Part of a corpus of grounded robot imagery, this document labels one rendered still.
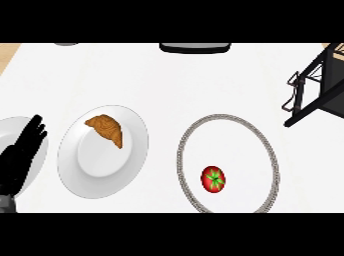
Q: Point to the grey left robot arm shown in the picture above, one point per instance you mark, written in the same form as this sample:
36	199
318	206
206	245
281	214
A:
0	203

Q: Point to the brown croissant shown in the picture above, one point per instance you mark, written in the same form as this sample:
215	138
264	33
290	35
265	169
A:
107	129

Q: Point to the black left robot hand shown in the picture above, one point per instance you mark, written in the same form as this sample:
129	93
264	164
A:
11	156

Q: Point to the black tiered shelf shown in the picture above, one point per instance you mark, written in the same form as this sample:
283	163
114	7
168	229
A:
333	86

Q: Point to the white round plate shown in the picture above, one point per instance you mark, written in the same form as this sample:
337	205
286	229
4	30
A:
5	133
101	160

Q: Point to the small grey object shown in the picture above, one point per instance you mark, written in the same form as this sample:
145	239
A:
66	44

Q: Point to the red tomato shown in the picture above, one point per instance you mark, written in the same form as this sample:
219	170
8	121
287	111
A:
212	179

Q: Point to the white round placemat grey rim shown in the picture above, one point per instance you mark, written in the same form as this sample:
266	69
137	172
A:
237	150

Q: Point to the black and grey appliance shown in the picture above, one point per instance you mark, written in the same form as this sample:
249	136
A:
194	47

